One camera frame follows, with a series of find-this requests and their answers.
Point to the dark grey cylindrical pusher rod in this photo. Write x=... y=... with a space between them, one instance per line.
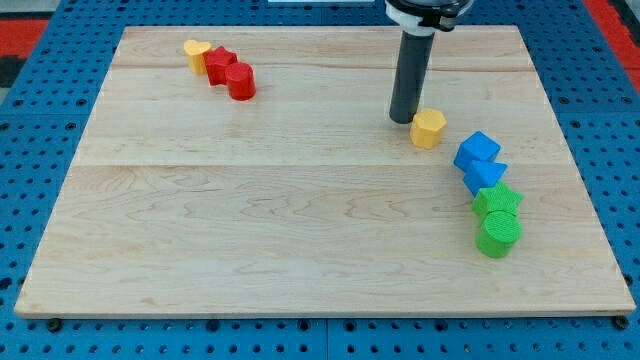
x=413 y=58

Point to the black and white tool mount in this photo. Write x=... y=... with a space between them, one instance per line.
x=425 y=17

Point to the yellow hexagon block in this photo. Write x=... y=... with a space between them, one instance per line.
x=427 y=128

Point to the blue cube block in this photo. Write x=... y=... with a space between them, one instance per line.
x=477 y=146

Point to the blue triangle block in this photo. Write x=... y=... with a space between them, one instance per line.
x=483 y=174

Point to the green star block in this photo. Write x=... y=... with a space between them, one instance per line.
x=499 y=197

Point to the red cylinder block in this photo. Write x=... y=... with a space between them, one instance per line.
x=240 y=81

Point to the green cylinder block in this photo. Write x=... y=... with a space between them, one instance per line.
x=499 y=231

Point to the red star block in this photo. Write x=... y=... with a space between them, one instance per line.
x=216 y=62

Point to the yellow heart block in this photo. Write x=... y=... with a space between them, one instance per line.
x=194 y=51

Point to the wooden board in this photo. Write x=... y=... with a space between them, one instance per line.
x=307 y=200

